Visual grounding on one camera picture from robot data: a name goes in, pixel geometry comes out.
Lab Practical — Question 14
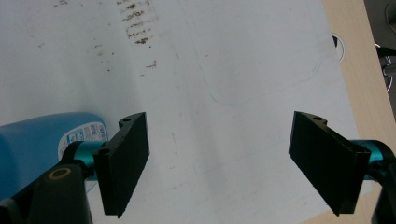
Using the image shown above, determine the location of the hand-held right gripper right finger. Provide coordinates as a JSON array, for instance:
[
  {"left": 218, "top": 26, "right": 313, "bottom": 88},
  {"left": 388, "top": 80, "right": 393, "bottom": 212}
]
[{"left": 288, "top": 110, "right": 383, "bottom": 217}]

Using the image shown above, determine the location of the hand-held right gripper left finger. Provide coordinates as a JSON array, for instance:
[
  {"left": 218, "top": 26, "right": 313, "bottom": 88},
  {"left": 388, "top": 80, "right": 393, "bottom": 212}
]
[{"left": 74, "top": 111, "right": 150, "bottom": 219}]

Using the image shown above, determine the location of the blue plastic bottle white label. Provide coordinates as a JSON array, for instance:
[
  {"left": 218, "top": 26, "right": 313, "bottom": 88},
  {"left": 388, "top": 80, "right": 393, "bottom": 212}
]
[{"left": 0, "top": 111, "right": 109, "bottom": 201}]

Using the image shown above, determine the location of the white table mat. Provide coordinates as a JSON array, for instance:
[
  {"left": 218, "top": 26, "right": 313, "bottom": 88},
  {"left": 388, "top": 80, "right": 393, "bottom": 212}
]
[{"left": 0, "top": 0, "right": 375, "bottom": 224}]

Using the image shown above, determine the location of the white cable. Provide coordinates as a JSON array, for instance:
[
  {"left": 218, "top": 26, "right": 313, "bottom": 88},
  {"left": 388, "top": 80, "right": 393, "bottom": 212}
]
[{"left": 375, "top": 42, "right": 396, "bottom": 93}]

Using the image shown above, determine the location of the white round cable grommet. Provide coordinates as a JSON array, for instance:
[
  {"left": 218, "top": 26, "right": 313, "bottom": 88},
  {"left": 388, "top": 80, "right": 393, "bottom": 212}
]
[{"left": 331, "top": 33, "right": 347, "bottom": 65}]

